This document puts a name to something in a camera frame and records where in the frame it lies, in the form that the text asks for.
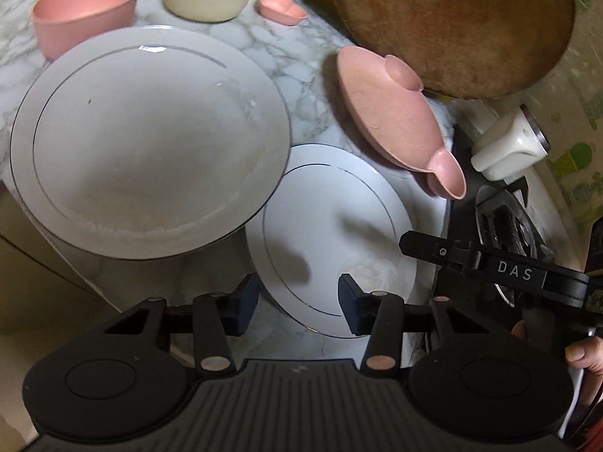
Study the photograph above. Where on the pink bowl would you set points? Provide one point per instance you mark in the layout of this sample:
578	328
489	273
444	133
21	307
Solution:
80	9

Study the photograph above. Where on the round brown cutting board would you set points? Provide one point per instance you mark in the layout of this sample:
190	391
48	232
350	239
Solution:
452	23

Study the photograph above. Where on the large white plate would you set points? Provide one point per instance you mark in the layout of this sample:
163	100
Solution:
150	150

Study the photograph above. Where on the pink bear-shaped plate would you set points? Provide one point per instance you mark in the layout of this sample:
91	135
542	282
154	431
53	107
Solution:
386	113

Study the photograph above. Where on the white plastic gadget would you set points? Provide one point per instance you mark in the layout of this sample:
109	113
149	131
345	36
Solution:
506	146

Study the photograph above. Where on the person's right hand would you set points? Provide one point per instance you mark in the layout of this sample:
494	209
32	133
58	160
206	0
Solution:
586	355

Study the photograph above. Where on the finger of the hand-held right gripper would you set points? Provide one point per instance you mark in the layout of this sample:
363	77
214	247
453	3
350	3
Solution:
443	252

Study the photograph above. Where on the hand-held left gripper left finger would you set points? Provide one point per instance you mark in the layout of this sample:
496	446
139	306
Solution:
247	302

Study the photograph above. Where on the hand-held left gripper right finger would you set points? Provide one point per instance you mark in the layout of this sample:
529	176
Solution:
351	306

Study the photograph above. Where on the small pink heart dish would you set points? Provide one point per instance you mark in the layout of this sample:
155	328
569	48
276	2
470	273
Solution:
280	8

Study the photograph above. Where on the small white plate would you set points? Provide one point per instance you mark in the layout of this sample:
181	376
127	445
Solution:
339	226

